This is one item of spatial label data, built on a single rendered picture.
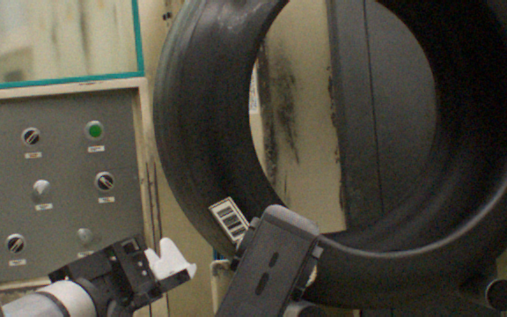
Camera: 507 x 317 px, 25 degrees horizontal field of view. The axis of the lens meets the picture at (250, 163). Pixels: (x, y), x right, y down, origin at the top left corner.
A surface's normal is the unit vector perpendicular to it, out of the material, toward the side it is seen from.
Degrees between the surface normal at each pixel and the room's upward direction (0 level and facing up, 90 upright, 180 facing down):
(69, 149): 90
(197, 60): 77
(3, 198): 90
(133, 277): 70
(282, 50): 90
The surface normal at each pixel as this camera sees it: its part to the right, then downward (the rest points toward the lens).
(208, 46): -0.52, -0.21
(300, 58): 0.25, 0.03
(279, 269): -0.05, -0.14
